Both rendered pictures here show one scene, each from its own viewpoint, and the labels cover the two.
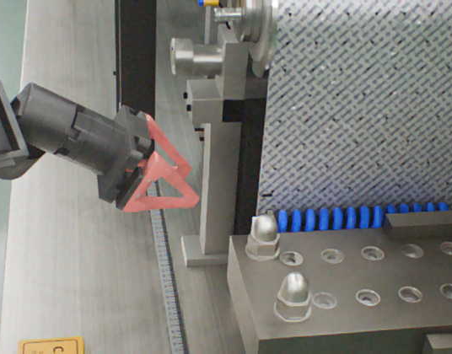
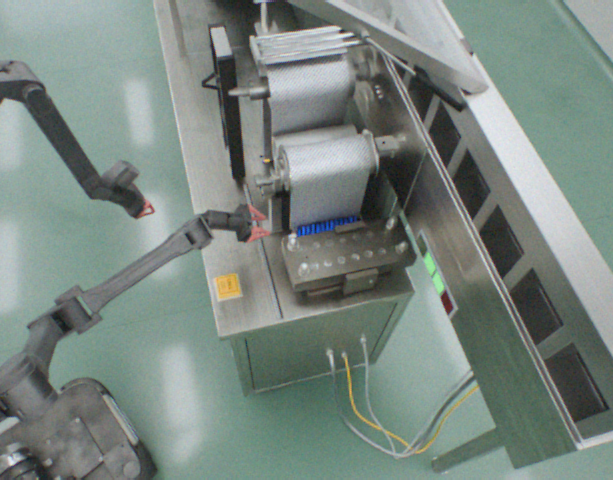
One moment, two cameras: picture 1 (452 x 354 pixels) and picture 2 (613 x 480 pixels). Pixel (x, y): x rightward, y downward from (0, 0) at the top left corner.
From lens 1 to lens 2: 0.86 m
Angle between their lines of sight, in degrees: 27
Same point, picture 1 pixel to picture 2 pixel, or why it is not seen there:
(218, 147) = (274, 203)
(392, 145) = (335, 204)
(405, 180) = (341, 211)
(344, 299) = (320, 264)
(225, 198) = (277, 214)
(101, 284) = (236, 246)
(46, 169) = (203, 189)
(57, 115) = (221, 221)
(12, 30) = not seen: outside the picture
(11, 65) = (135, 21)
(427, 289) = (347, 257)
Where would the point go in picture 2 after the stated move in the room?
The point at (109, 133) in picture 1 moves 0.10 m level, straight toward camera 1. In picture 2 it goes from (238, 222) to (244, 251)
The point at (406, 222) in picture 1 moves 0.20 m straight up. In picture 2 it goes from (341, 229) to (348, 192)
